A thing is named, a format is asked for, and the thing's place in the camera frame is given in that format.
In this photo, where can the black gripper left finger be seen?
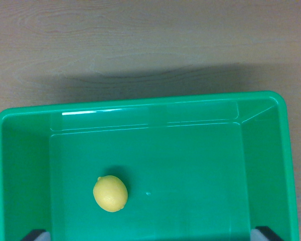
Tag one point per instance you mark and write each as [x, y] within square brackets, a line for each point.
[36, 235]

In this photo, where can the yellow lemon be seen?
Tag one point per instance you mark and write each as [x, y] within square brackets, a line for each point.
[110, 193]

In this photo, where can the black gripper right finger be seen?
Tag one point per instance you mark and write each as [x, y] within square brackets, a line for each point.
[264, 234]

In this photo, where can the green plastic bin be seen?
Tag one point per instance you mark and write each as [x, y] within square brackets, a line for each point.
[190, 163]

